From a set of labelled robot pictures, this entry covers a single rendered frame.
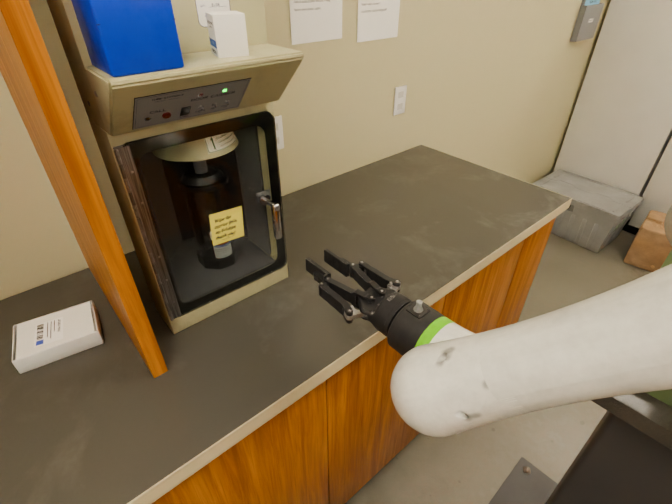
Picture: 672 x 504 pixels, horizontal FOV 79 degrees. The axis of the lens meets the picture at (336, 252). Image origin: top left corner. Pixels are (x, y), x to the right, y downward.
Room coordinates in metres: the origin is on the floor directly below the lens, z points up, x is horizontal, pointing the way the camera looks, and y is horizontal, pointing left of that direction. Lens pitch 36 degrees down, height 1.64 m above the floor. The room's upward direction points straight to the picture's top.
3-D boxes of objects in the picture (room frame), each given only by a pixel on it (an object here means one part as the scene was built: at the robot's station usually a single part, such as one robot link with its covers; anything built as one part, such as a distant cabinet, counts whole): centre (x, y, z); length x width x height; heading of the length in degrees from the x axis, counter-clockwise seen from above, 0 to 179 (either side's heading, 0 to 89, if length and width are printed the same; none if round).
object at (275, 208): (0.79, 0.14, 1.17); 0.05 x 0.03 x 0.10; 40
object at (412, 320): (0.46, -0.13, 1.15); 0.09 x 0.06 x 0.12; 131
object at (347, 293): (0.56, -0.02, 1.14); 0.11 x 0.01 x 0.04; 54
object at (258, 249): (0.74, 0.24, 1.19); 0.30 x 0.01 x 0.40; 130
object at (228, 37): (0.74, 0.18, 1.54); 0.05 x 0.05 x 0.06; 26
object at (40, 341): (0.63, 0.62, 0.96); 0.16 x 0.12 x 0.04; 122
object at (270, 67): (0.70, 0.21, 1.46); 0.32 x 0.11 x 0.10; 131
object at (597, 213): (2.57, -1.76, 0.17); 0.60 x 0.42 x 0.33; 39
